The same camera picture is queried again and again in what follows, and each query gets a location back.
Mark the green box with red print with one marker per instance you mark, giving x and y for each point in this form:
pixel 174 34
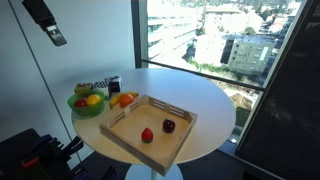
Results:
pixel 83 88

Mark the dark window frame post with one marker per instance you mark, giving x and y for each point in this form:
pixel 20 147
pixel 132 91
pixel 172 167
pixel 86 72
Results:
pixel 136 33

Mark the dark window railing bar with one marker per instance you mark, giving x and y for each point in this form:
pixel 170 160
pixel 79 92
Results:
pixel 200 74

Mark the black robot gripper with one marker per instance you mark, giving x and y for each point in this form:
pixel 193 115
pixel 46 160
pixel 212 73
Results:
pixel 38 13

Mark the yellow banana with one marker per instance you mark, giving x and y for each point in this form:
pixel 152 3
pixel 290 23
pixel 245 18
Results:
pixel 114 100

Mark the grey apartment building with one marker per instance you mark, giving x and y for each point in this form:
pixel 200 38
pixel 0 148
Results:
pixel 250 55

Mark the white table pedestal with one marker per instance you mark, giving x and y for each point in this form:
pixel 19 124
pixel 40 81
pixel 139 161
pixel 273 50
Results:
pixel 140 173

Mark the black side panel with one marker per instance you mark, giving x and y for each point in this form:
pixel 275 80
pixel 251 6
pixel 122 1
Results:
pixel 290 116

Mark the black and white cube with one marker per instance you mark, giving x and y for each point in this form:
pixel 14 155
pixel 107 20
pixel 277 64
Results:
pixel 115 85

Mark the orange fruit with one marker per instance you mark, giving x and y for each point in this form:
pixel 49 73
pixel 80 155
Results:
pixel 126 100

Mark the red round fruit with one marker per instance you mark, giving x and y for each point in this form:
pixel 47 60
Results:
pixel 80 103

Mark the yellow lemon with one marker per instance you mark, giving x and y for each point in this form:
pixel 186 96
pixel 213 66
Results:
pixel 93 99

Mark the green plastic bowl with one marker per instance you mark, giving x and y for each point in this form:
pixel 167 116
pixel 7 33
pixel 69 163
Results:
pixel 86 112

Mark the wooden tray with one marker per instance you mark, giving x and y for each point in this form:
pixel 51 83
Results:
pixel 140 120

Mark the red strawberry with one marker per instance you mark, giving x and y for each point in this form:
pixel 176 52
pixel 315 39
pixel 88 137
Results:
pixel 147 135

